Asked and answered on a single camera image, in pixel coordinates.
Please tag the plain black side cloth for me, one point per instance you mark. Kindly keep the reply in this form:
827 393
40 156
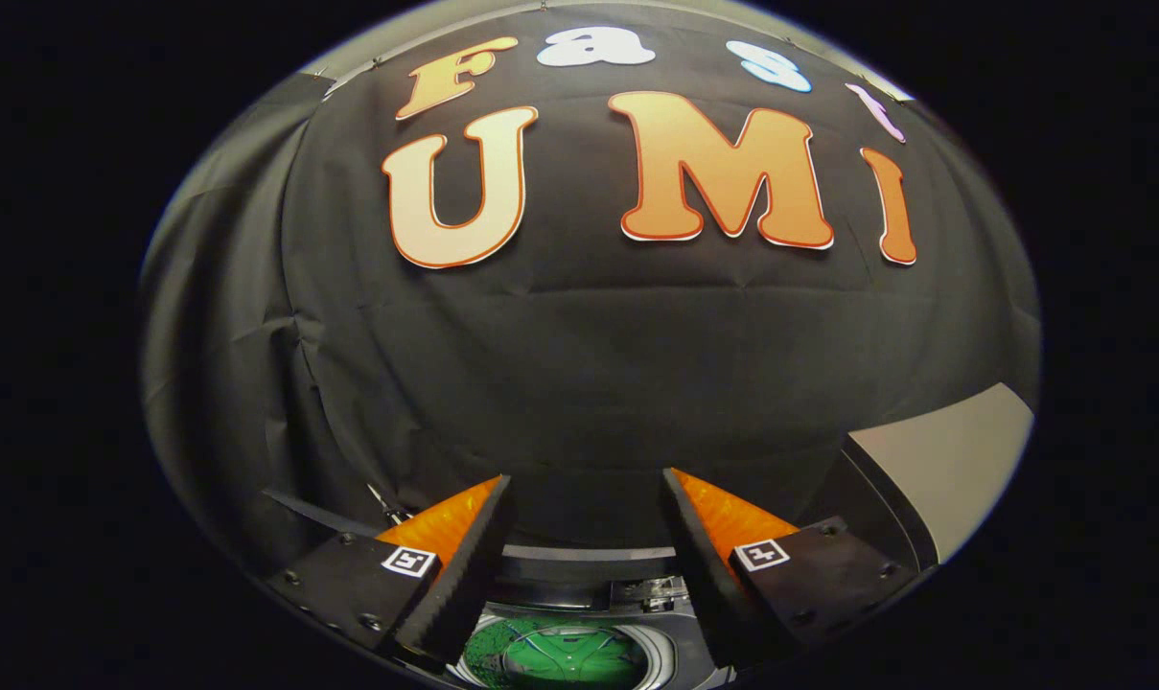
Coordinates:
215 335

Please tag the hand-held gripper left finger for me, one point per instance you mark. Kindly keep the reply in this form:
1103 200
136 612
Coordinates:
464 585

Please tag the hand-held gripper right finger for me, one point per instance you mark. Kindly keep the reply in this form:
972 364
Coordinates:
713 585

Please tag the black backdrop cloth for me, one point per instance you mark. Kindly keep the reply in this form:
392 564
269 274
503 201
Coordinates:
589 364

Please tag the green polo shirt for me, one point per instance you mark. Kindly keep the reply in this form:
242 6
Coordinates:
579 656

